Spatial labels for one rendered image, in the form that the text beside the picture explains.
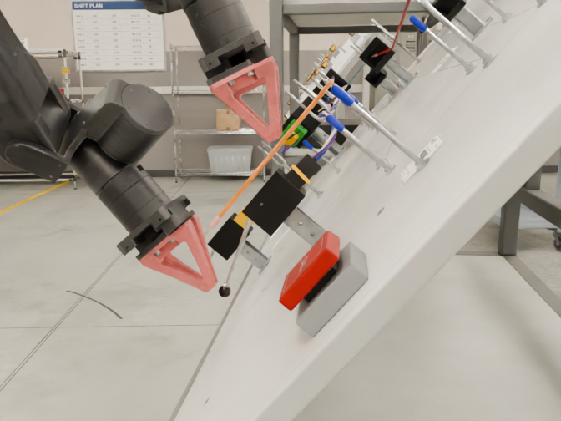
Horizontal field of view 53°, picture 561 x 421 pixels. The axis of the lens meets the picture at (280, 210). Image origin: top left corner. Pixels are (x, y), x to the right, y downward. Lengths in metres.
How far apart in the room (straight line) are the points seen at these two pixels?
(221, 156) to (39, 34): 3.01
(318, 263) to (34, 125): 0.32
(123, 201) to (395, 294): 0.35
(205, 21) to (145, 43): 7.70
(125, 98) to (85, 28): 7.94
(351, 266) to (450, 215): 0.07
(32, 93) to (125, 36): 7.79
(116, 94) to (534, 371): 0.73
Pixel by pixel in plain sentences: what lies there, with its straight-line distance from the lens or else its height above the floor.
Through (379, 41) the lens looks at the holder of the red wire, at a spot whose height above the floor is 1.31.
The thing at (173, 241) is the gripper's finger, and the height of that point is 1.07.
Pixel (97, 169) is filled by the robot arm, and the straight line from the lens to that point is 0.61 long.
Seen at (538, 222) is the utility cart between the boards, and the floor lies 0.23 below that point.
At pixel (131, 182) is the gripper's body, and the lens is 0.61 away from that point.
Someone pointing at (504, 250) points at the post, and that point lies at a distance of 1.57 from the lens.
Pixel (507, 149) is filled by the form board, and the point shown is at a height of 1.19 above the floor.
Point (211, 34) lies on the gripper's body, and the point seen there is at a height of 1.28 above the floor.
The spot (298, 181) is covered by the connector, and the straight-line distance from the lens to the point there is 0.59.
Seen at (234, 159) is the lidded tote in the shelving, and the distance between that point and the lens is 7.67.
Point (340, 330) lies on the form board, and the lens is 0.35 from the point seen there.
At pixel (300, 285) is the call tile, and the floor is 1.10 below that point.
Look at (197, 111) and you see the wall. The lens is 8.18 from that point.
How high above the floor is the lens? 1.22
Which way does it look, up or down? 12 degrees down
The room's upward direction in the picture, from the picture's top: 1 degrees counter-clockwise
